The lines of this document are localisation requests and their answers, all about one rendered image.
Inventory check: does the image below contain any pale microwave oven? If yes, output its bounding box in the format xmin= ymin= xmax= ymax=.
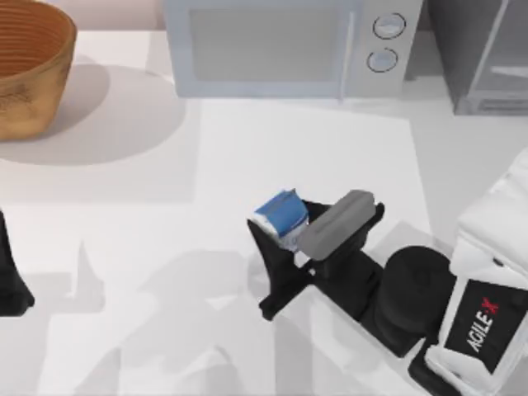
xmin=161 ymin=0 xmax=424 ymax=104

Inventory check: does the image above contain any blue and white can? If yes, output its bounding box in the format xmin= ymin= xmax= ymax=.
xmin=252 ymin=188 xmax=311 ymax=253

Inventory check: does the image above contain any grey cabinet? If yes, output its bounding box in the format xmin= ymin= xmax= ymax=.
xmin=427 ymin=0 xmax=528 ymax=116

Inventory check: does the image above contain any pale grey rounded box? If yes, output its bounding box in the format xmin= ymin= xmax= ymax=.
xmin=296 ymin=189 xmax=377 ymax=262

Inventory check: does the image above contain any brown woven basket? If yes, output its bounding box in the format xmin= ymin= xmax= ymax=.
xmin=0 ymin=0 xmax=78 ymax=142

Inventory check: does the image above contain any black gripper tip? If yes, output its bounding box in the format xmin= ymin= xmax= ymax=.
xmin=0 ymin=210 xmax=36 ymax=318

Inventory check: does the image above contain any microwave door handle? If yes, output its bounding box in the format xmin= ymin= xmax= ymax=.
xmin=339 ymin=11 xmax=357 ymax=103

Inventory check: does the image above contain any round microwave knob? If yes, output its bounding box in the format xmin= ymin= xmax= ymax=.
xmin=365 ymin=47 xmax=400 ymax=74
xmin=372 ymin=12 xmax=408 ymax=40

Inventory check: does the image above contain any microwave oven door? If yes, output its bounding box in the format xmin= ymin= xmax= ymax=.
xmin=163 ymin=0 xmax=365 ymax=100

